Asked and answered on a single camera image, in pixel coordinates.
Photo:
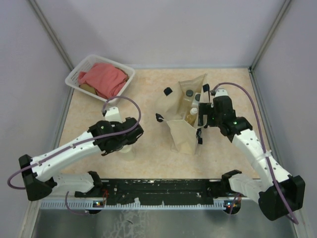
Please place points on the pink cloth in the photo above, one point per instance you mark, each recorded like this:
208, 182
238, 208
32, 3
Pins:
107, 79

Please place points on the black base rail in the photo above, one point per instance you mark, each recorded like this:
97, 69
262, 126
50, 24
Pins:
162, 194

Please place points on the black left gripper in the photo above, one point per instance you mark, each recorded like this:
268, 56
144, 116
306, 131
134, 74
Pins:
115, 124

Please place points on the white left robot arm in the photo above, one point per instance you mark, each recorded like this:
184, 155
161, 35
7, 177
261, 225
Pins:
41, 174

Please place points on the aluminium frame post right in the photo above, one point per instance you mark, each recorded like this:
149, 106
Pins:
271, 33

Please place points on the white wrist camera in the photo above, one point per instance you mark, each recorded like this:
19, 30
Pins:
220, 92
113, 114

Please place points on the brown item in basket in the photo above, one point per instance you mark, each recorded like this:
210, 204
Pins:
88, 88

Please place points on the cream canvas tote bag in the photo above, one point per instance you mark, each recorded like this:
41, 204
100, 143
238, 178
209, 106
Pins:
171, 109

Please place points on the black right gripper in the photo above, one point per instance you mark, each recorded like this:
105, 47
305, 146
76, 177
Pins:
206, 108

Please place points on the amber liquid bottle white cap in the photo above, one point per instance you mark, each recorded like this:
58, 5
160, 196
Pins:
191, 116

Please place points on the aluminium frame post left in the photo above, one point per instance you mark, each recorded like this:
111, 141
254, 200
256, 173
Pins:
52, 35

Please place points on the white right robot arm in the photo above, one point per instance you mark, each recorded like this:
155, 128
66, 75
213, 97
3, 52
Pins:
278, 193

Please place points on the clear bottle grey cap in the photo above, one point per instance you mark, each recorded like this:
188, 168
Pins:
188, 96

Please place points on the white bottle grey cap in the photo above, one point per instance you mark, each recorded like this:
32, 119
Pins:
197, 98

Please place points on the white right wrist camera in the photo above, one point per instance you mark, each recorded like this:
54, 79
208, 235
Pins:
220, 92

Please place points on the white plastic basket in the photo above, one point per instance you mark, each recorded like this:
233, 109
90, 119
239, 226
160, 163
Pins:
87, 63

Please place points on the cream bottle round cap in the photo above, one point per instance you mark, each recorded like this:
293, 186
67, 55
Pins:
127, 153

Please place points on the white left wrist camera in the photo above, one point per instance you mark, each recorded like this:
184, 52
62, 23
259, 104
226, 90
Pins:
113, 114

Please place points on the aluminium frame post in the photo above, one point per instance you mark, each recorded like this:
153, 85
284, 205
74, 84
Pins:
52, 35
271, 33

